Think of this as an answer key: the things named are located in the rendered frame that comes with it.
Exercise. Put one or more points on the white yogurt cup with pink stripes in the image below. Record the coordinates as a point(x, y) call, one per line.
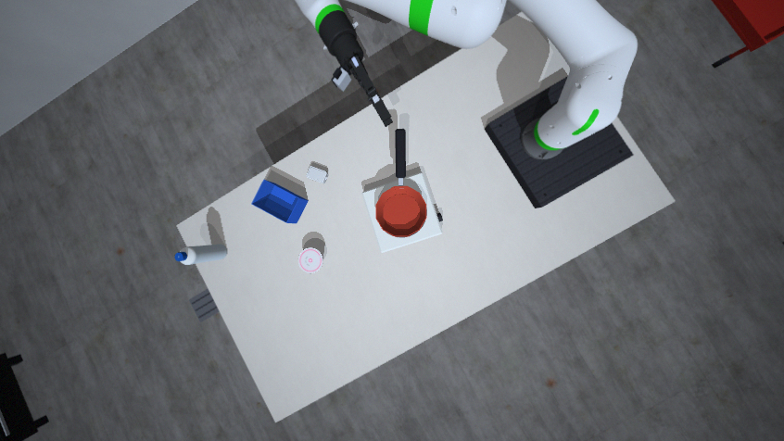
point(310, 260)

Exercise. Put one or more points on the dark blue open bin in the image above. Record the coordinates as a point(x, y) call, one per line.
point(279, 202)

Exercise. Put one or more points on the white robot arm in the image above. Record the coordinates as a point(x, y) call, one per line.
point(598, 49)

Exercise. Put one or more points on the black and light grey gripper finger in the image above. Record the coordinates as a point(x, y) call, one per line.
point(363, 77)
point(387, 122)

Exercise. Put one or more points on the red frying pan with black handle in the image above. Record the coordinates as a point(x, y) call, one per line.
point(401, 211)

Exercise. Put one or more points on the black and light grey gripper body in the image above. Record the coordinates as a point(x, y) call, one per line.
point(346, 47)

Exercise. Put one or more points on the white bottle with blue cap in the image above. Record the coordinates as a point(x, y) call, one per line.
point(197, 254)

